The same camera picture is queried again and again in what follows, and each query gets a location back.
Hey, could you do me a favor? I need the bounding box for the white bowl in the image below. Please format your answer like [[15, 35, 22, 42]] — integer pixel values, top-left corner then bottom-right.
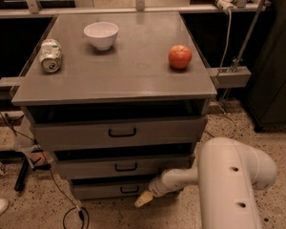
[[84, 22, 119, 51]]

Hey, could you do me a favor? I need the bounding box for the white power cable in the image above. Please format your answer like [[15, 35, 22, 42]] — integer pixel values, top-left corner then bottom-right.
[[203, 10, 238, 140]]

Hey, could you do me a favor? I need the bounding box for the grey drawer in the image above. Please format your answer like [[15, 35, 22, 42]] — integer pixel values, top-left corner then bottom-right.
[[29, 100, 206, 150], [70, 175, 154, 199], [53, 143, 194, 179]]

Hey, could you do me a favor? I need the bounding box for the grey bottom drawer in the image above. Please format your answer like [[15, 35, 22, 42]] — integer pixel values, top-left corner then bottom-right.
[[70, 175, 154, 199]]

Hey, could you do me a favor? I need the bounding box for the black tool on floor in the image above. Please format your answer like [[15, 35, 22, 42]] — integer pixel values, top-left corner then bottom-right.
[[14, 158, 51, 192]]

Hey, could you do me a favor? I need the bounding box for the grey metal bracket block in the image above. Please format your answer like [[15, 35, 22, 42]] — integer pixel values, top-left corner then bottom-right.
[[207, 67, 251, 89]]

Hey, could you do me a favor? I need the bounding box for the black floor cable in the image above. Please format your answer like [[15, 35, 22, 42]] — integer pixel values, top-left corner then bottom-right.
[[0, 93, 91, 229]]

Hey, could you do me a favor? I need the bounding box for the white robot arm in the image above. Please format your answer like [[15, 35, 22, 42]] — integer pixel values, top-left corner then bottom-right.
[[134, 137, 277, 229]]

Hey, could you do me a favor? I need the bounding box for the crushed white soda can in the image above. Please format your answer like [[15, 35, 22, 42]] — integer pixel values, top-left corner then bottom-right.
[[39, 39, 62, 73]]

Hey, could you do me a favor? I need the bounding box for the grey drawer cabinet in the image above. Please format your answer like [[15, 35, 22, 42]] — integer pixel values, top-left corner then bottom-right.
[[10, 10, 217, 200]]

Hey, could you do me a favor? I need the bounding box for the red apple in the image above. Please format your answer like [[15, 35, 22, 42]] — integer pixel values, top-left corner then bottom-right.
[[168, 45, 192, 70]]

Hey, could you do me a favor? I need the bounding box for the grey top drawer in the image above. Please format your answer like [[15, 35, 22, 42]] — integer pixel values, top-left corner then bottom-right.
[[29, 100, 206, 150]]

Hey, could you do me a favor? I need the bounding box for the grey middle drawer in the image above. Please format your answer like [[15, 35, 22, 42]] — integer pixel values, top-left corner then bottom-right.
[[53, 143, 194, 179]]

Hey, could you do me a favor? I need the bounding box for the metal diagonal rod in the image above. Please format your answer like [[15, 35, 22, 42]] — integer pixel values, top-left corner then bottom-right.
[[229, 0, 266, 73]]

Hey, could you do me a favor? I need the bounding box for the dark cabinet right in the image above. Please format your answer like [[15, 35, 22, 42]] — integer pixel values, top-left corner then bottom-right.
[[244, 0, 286, 132]]

